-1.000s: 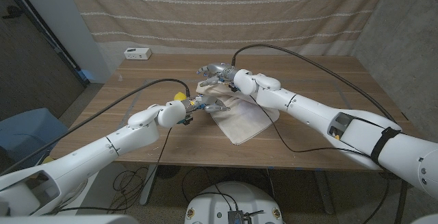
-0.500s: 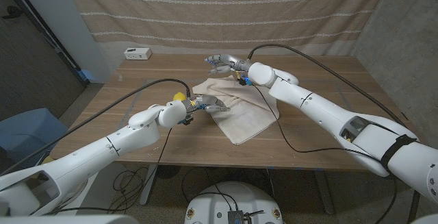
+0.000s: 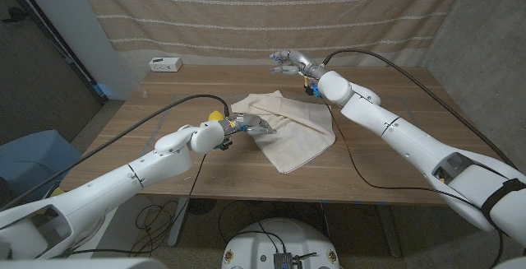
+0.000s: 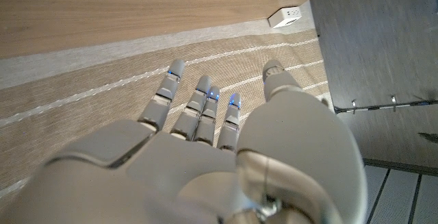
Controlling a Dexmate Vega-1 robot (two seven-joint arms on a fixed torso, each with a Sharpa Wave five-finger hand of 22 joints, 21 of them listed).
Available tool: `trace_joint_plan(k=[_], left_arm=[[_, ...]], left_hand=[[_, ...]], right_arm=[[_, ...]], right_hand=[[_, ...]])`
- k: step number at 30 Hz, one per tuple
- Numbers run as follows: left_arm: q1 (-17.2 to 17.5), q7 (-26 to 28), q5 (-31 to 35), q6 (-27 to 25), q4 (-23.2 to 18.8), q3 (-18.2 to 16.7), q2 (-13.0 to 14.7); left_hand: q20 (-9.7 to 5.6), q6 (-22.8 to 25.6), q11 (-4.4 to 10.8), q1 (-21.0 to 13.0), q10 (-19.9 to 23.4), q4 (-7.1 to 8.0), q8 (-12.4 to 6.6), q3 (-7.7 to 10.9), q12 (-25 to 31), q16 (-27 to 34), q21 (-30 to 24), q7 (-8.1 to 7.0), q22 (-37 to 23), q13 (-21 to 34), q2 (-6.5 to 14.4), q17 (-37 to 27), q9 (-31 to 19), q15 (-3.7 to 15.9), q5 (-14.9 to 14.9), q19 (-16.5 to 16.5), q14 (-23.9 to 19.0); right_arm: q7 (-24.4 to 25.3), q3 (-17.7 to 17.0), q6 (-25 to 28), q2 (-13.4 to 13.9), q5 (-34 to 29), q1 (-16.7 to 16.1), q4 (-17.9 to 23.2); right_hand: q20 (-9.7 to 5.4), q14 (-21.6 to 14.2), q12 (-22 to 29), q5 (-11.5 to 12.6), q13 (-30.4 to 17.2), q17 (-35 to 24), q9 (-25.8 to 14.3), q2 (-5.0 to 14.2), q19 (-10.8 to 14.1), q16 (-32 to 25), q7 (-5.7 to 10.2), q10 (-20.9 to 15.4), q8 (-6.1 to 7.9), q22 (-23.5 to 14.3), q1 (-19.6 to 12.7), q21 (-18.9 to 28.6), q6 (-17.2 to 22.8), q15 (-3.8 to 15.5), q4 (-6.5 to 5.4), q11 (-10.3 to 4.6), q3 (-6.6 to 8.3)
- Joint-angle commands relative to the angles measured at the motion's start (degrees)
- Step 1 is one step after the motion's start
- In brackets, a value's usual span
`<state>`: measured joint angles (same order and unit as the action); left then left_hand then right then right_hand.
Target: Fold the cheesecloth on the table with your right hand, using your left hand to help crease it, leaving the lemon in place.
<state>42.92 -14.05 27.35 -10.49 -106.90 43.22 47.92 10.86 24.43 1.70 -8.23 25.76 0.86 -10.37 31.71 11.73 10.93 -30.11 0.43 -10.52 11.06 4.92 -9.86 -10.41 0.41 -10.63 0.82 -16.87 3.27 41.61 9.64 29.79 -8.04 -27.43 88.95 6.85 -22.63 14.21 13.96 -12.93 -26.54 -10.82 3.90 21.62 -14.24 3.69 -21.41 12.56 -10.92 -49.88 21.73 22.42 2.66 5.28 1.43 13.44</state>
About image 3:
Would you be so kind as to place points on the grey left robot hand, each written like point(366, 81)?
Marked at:
point(250, 124)

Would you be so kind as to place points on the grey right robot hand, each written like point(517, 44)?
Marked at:
point(302, 61)

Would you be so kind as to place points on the cream cheesecloth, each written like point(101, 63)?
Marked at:
point(296, 137)

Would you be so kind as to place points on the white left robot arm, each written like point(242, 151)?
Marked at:
point(102, 191)

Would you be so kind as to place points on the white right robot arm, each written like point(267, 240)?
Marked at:
point(411, 141)

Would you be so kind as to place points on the yellow lemon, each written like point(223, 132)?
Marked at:
point(215, 116)

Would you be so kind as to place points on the tan striped backdrop cloth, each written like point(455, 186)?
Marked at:
point(267, 22)

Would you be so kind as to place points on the white power strip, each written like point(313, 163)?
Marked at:
point(165, 64)

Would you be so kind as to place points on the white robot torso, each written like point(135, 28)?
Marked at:
point(263, 240)

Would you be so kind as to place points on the grey table leg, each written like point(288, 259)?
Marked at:
point(389, 232)
point(177, 224)

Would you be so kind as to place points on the grey torso module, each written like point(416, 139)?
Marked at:
point(283, 261)

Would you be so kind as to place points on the yellow and black floor item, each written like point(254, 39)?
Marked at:
point(58, 191)

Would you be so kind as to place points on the blue bin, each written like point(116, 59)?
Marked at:
point(33, 158)

